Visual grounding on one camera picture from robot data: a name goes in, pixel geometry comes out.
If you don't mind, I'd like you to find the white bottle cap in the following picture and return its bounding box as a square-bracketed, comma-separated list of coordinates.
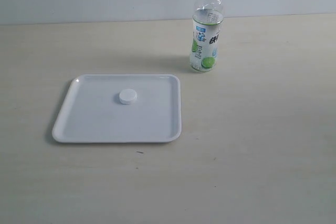
[119, 89, 138, 105]

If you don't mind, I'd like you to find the clear plastic drink bottle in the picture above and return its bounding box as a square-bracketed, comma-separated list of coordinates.
[190, 0, 224, 72]

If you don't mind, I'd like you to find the white square plastic tray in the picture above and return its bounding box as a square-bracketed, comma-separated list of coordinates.
[52, 74, 182, 143]

